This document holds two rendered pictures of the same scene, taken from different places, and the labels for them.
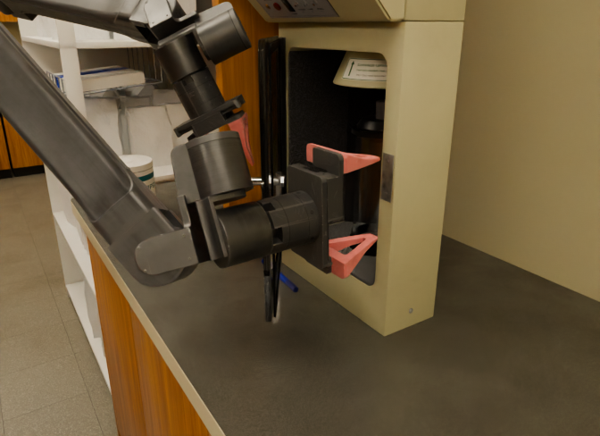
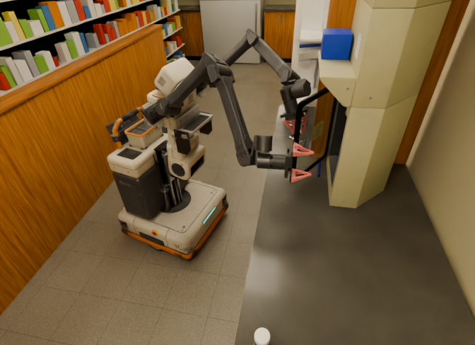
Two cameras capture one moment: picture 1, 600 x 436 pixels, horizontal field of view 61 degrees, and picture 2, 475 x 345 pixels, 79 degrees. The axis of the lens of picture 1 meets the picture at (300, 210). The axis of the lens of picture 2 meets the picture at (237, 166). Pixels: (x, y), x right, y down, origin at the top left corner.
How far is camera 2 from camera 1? 0.71 m
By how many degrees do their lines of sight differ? 43
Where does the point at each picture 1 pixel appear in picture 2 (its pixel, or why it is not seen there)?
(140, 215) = (242, 149)
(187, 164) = (256, 140)
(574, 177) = (459, 183)
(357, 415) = (295, 220)
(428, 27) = (362, 109)
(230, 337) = (284, 182)
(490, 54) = (459, 106)
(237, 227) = (260, 160)
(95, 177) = (237, 136)
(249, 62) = not seen: hidden behind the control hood
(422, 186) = (354, 162)
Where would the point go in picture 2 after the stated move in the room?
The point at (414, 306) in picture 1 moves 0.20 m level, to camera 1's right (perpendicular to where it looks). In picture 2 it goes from (346, 201) to (394, 225)
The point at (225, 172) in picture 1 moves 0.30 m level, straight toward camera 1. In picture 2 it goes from (261, 146) to (210, 192)
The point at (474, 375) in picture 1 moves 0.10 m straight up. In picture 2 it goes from (342, 231) to (347, 213)
